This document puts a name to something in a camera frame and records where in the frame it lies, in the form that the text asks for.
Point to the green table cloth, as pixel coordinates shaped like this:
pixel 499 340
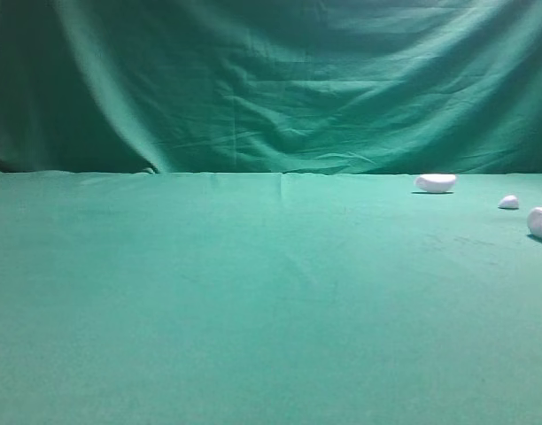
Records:
pixel 268 299

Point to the green backdrop curtain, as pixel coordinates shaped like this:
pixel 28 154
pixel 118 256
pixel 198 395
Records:
pixel 328 87

